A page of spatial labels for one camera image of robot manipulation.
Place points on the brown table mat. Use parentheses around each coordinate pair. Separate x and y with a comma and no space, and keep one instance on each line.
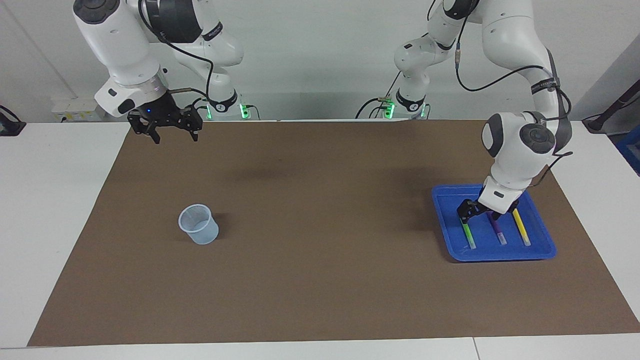
(320,275)

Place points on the black desk object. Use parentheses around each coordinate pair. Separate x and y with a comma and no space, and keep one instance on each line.
(10,125)

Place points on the purple pen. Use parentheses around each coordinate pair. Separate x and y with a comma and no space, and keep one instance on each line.
(499,232)

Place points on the translucent plastic cup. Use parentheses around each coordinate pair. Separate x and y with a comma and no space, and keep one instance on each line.
(205,236)

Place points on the blue crate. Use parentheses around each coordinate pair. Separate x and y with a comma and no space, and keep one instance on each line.
(631,155)

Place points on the blue plastic tray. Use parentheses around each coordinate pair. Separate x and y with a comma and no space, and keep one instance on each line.
(450,240)

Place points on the black stand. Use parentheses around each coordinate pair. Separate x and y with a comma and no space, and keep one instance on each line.
(615,107)

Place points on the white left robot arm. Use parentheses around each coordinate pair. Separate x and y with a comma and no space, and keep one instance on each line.
(520,150)

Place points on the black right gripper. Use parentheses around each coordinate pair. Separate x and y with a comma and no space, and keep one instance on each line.
(165,114)

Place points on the white power strip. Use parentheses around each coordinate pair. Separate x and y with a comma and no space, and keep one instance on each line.
(75,107)

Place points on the yellow pen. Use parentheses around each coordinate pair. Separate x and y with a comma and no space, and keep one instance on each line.
(521,227)

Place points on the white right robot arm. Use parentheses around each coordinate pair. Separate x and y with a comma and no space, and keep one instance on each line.
(125,45)

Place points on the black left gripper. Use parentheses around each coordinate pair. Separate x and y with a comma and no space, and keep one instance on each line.
(482,207)

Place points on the green pen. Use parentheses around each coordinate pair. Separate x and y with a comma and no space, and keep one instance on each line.
(469,236)

